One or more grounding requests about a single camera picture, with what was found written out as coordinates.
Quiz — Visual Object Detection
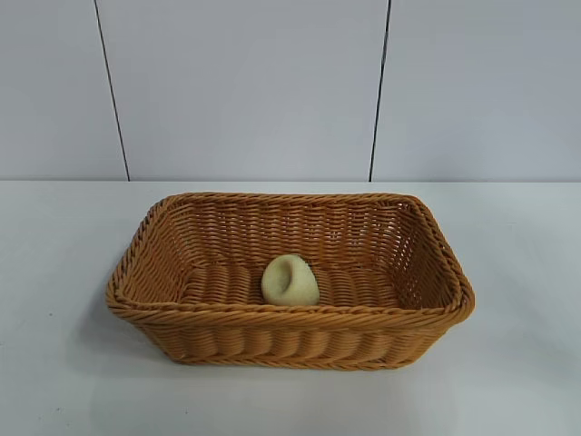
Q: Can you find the brown woven wicker basket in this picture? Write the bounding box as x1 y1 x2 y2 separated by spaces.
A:
106 191 478 370

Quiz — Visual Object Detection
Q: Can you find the pale yellow egg yolk pastry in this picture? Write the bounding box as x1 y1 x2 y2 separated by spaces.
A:
261 253 320 306

